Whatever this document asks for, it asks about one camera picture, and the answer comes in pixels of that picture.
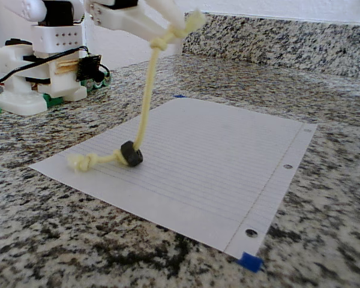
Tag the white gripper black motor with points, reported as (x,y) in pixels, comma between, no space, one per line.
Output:
(124,18)

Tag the black hex nut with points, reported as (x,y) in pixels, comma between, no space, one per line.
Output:
(132,154)

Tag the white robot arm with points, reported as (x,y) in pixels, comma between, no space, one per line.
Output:
(45,39)

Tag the blue tape piece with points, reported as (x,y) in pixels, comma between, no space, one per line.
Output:
(250,261)
(179,96)

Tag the wooden stick spacer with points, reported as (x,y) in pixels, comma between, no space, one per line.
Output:
(68,66)

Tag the granite backsplash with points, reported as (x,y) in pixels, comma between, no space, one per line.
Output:
(273,42)

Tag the lined white paper sheet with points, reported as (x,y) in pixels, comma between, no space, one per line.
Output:
(228,180)

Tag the black camera board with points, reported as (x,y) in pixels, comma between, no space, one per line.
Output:
(89,67)

